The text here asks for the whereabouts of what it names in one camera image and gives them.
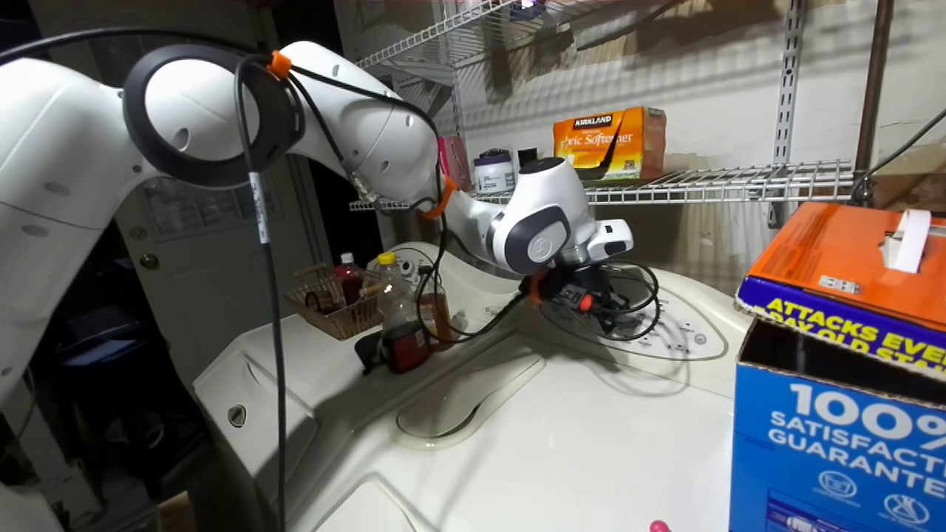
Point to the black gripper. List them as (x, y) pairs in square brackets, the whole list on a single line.
[(576, 287)]

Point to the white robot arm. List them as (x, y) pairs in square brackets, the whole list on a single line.
[(72, 148)]

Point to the right white washing machine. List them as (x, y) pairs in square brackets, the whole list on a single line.
[(529, 427)]

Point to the white jar dark lid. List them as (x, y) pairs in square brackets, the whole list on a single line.
[(493, 173)]

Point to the brown liquid bottle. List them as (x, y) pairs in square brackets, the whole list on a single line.
[(433, 309)]

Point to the orange Kirkland box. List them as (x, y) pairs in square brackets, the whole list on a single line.
[(622, 145)]

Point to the dark round jar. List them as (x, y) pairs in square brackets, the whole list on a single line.
[(406, 347)]

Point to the clear bottle yellow cap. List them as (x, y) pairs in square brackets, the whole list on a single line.
[(393, 290)]

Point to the pink and grey box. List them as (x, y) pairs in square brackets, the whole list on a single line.
[(452, 164)]

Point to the blue detergent box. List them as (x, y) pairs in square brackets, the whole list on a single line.
[(839, 383)]

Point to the wire basket with wooden handles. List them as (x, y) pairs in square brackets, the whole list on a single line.
[(316, 295)]

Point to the white wire wall shelf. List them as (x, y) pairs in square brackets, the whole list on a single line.
[(761, 183)]

